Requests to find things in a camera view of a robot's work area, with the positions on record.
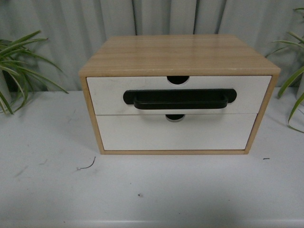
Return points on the black drawer handle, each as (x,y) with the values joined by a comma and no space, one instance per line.
(177,99)

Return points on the white drawer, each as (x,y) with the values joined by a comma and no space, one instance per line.
(107,93)
(193,132)

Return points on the wooden drawer cabinet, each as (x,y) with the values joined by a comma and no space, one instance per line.
(177,57)

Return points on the grey curtain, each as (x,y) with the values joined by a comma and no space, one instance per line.
(76,29)

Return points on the left spider plant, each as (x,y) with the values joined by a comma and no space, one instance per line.
(14,60)

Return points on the spider plant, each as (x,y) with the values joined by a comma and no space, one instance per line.
(297,45)
(14,60)

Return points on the right spider plant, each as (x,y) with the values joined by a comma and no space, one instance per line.
(297,45)

